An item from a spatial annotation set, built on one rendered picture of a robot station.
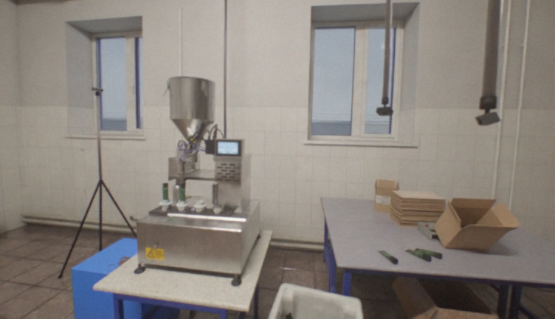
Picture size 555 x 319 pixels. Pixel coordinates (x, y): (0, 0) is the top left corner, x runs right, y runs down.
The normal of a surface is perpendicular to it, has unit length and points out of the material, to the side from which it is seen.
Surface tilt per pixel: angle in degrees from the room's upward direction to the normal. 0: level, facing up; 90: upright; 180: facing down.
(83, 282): 90
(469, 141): 90
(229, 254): 90
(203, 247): 90
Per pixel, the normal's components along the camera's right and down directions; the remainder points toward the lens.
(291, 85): -0.12, 0.07
